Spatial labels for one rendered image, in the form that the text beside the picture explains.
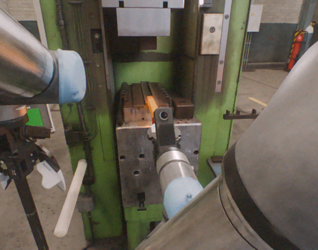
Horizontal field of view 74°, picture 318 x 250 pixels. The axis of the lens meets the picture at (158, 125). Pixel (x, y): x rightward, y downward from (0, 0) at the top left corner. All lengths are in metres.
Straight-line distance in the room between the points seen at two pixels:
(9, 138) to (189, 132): 0.69
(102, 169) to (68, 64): 1.01
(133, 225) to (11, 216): 1.09
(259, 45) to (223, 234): 8.35
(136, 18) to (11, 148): 0.61
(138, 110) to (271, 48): 8.06
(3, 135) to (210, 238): 0.43
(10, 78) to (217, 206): 0.21
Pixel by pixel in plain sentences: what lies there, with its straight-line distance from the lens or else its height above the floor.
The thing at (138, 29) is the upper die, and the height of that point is 1.29.
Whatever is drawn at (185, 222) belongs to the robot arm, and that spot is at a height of 1.13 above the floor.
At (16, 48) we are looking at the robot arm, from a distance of 0.23.
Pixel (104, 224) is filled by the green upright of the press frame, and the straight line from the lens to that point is 1.57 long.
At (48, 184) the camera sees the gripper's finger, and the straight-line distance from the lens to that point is 0.54.
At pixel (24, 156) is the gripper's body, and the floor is 1.06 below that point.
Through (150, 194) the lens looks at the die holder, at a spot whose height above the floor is 0.54.
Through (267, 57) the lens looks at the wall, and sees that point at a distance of 8.77.
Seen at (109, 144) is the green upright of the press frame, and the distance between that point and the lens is 1.18.
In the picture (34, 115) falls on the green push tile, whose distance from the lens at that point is 0.85.
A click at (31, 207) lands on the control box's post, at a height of 0.56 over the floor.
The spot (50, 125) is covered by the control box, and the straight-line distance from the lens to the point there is 0.86.
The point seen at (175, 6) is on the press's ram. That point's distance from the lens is 0.91.
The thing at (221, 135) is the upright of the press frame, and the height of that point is 0.73.
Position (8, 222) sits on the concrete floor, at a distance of 2.04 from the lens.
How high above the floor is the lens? 1.30
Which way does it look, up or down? 25 degrees down
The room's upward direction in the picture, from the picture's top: straight up
